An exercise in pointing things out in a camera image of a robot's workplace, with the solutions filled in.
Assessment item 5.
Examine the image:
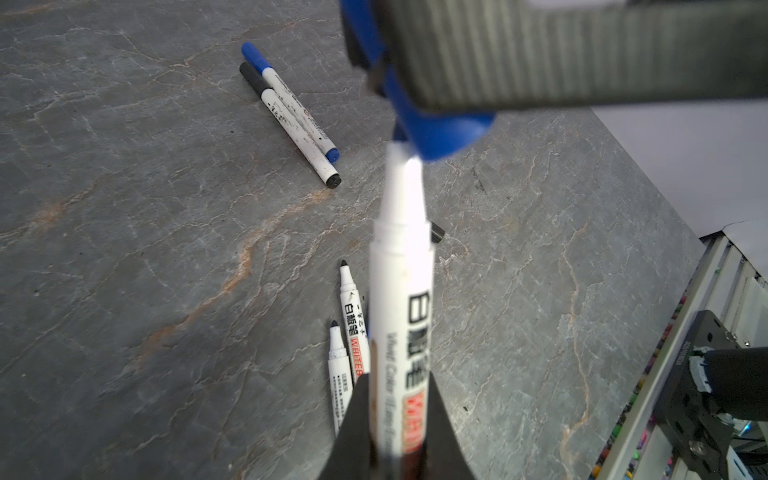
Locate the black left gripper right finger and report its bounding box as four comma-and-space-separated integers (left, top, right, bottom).
422, 374, 475, 480

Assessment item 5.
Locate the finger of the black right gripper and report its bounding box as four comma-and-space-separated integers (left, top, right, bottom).
372, 1, 767, 113

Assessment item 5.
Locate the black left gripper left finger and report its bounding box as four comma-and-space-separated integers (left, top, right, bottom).
319, 374, 372, 480

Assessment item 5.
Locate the white marker blue end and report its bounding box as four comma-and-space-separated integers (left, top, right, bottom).
328, 321, 354, 434

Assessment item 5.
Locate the blue capped white marker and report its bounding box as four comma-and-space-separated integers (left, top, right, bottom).
241, 42, 340, 164

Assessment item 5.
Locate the white marker black tip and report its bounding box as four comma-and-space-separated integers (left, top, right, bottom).
239, 61, 342, 189

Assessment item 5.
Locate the white marker blue tip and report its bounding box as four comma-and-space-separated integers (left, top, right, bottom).
369, 127, 435, 479

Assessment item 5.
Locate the white marker black end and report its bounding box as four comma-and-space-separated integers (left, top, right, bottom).
339, 260, 371, 383

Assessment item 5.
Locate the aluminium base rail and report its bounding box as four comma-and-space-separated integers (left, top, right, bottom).
589, 233, 767, 479

